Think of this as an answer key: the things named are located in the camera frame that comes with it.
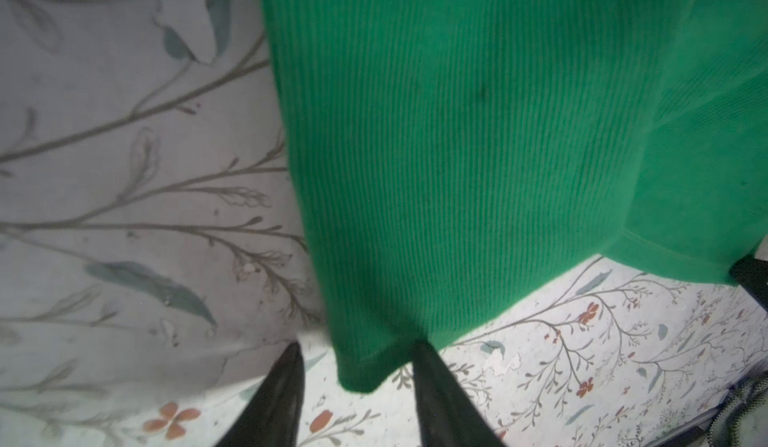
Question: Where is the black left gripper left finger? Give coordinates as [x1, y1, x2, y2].
[215, 342, 305, 447]

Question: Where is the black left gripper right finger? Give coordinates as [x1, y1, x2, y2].
[411, 340, 504, 447]

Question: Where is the green tank top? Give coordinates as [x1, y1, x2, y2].
[262, 0, 767, 393]

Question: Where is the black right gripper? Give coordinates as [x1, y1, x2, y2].
[729, 256, 768, 312]

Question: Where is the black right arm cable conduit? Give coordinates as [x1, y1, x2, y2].
[706, 371, 768, 447]

